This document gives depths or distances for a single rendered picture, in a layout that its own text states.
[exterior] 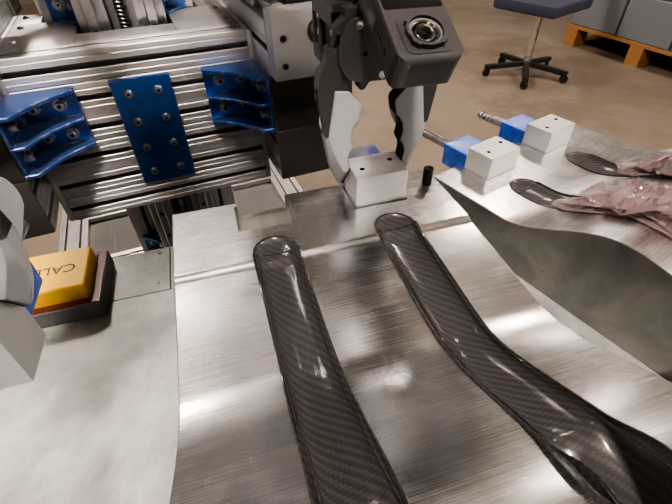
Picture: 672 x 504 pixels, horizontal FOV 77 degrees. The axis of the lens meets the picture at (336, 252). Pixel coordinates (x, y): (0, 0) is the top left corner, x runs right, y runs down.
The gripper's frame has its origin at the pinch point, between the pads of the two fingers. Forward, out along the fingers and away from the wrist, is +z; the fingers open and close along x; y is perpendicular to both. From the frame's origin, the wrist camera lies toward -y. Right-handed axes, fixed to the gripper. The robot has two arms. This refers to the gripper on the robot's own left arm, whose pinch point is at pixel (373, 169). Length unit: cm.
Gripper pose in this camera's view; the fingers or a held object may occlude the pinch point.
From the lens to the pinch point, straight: 40.9
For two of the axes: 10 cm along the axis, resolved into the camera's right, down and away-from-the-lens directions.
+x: -9.6, 2.1, -2.1
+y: -2.9, -6.3, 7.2
